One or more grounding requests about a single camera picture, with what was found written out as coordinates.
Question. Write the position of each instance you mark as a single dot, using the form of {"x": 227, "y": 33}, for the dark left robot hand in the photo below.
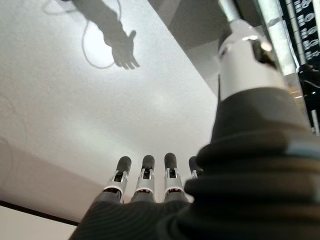
{"x": 125, "y": 50}

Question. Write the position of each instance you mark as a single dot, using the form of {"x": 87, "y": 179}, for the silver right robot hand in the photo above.
{"x": 237, "y": 187}

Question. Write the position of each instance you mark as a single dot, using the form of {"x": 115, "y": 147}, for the open dishwasher door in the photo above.
{"x": 287, "y": 37}

